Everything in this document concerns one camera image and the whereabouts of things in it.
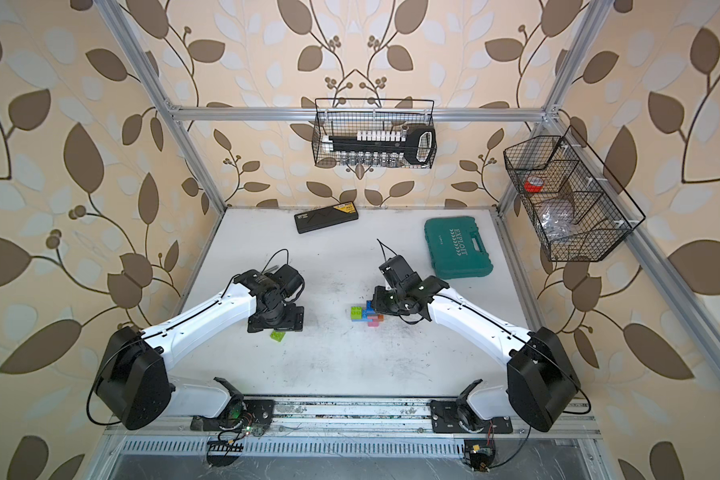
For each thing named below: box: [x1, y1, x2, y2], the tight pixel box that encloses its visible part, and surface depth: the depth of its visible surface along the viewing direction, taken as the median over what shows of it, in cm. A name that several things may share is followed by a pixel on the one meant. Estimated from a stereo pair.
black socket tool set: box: [322, 125, 436, 167], surface depth 86 cm
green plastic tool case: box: [424, 216, 494, 279], surface depth 105 cm
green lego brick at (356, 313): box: [350, 306, 363, 320], surface depth 86 cm
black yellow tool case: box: [294, 201, 359, 234], surface depth 119 cm
